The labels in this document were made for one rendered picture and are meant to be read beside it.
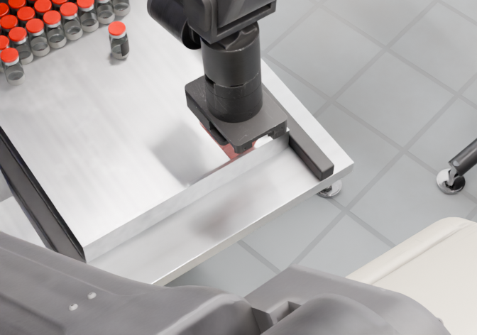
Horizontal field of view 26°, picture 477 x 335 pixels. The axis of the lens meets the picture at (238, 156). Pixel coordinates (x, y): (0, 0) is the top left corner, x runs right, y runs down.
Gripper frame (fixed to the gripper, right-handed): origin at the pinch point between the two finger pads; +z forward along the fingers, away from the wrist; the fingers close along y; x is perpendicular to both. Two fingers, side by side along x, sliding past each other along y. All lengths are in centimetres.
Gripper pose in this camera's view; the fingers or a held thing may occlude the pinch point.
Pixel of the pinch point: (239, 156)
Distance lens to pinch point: 113.4
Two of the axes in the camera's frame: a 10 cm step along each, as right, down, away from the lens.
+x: -8.3, 4.6, -3.1
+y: -5.6, -6.4, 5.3
